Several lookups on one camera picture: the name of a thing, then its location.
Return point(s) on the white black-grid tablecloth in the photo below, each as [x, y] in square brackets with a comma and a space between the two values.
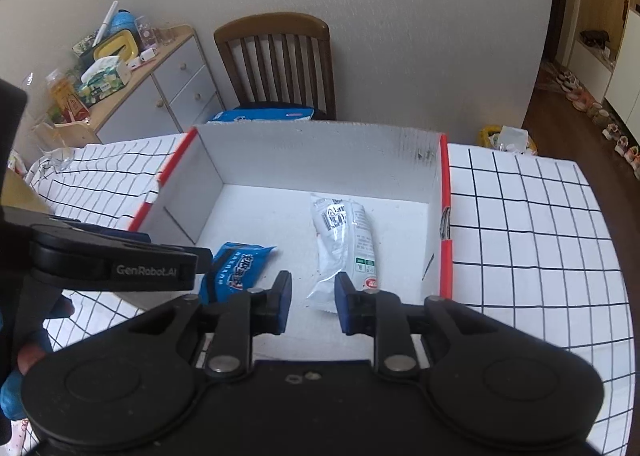
[525, 236]

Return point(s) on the row of shoes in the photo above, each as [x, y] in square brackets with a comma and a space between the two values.
[575, 94]

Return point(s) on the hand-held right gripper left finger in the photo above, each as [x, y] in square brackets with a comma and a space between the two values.
[284, 303]

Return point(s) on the blue plastic package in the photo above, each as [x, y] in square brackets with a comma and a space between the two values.
[260, 115]

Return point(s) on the yellow plastic container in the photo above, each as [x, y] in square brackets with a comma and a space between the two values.
[117, 42]

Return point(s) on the orange snack bag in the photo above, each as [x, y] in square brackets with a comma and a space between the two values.
[70, 101]

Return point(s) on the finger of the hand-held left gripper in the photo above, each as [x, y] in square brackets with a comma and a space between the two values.
[125, 237]
[200, 258]

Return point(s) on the blue snack packet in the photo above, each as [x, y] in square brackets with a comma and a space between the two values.
[235, 268]

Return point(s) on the red cardboard box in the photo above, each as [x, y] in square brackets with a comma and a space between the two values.
[260, 171]

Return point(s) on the person's left hand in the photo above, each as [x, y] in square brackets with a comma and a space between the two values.
[32, 358]

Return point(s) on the clear plastic box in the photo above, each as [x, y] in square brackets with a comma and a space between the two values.
[144, 31]

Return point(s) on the small white device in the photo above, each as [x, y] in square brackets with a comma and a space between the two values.
[148, 55]

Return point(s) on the white tube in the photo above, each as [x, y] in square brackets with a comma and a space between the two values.
[106, 21]

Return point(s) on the white sideboard with wooden top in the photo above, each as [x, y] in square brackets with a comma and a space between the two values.
[190, 71]

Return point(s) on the dark bag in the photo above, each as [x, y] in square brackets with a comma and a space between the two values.
[595, 39]

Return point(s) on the white snack packet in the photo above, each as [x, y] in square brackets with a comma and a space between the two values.
[342, 246]

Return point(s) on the small wooden rack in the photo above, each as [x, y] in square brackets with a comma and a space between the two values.
[75, 131]

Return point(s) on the brown wooden chair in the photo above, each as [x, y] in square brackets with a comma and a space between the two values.
[272, 26]

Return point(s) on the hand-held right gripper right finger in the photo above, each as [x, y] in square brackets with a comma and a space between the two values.
[342, 306]

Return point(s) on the green tissue pack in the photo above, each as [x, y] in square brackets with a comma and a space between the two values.
[107, 86]

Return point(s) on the white tall cabinet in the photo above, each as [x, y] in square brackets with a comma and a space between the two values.
[625, 86]

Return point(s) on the white tissue pack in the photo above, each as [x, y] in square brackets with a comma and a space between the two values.
[100, 67]

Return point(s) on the blue round container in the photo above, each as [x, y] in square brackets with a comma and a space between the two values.
[122, 21]

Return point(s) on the yellow plastic bag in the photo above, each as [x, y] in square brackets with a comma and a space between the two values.
[487, 136]

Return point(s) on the clear plastic bag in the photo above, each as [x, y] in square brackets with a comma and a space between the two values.
[52, 159]

